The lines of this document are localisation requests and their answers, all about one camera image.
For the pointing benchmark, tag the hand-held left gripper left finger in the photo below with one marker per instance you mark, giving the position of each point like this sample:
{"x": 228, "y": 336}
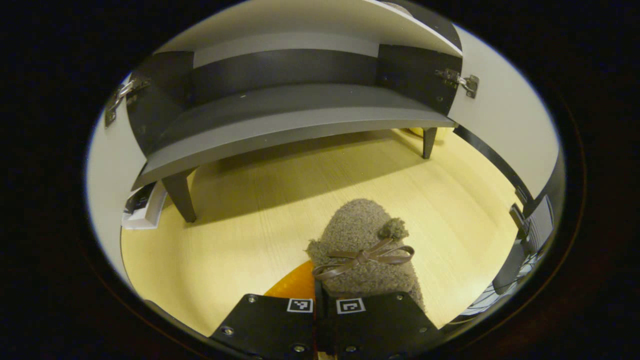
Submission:
{"x": 270, "y": 325}

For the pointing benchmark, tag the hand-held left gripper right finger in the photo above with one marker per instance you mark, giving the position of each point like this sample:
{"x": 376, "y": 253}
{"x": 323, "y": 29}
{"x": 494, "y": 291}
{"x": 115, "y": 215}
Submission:
{"x": 380, "y": 325}

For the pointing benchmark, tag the brown fuzzy slipper shoe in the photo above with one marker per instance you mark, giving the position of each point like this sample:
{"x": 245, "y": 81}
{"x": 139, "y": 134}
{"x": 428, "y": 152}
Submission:
{"x": 360, "y": 230}

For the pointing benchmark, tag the grey shoe cabinet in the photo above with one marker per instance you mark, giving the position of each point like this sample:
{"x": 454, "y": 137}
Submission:
{"x": 280, "y": 125}

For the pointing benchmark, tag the metal door hinge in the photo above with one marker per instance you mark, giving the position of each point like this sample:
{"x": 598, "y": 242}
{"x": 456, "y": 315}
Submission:
{"x": 460, "y": 80}
{"x": 120, "y": 97}

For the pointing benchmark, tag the white book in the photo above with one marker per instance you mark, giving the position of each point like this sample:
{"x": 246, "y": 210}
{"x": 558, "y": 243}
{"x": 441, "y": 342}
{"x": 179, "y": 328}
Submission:
{"x": 150, "y": 210}

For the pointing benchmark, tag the yellow plush toy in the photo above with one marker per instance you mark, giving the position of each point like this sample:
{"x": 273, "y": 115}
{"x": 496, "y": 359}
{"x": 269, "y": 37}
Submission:
{"x": 417, "y": 133}

